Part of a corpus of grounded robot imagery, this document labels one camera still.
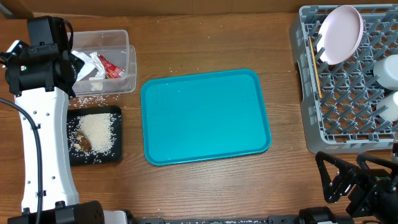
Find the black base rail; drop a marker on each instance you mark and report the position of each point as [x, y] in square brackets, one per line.
[273, 219]

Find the clear plastic bin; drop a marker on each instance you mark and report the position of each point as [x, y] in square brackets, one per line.
[114, 46]

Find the red snack wrapper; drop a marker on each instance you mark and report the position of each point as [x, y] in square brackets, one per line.
[111, 71]

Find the large white plate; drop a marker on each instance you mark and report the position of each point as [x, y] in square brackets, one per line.
[341, 33]

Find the grey shallow bowl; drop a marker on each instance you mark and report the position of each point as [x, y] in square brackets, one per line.
[386, 70]

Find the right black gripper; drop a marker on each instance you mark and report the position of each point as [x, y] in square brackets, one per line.
[370, 180]

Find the white paper cup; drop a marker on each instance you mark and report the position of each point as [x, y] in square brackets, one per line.
[391, 111]

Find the scattered rice on table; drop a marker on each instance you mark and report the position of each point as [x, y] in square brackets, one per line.
[81, 102]

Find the grey dishwasher rack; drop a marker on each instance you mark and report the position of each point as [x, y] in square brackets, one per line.
[345, 119]

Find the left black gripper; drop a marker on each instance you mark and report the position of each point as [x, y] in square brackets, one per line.
[77, 61]

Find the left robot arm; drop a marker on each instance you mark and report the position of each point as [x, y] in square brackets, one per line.
[50, 195]

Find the brown food scrap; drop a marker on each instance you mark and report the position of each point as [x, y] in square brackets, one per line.
[83, 143]

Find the white rice pile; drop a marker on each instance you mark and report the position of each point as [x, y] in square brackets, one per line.
[98, 130]

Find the white napkin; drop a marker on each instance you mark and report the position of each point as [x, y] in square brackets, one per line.
[91, 76]

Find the teal serving tray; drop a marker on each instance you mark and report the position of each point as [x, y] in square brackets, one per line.
[204, 117]

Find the black plastic tray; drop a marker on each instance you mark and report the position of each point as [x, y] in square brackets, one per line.
[115, 155]

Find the wooden chopstick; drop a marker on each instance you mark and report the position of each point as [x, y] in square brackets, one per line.
[315, 68]

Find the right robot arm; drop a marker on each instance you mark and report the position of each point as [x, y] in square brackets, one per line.
[325, 215]

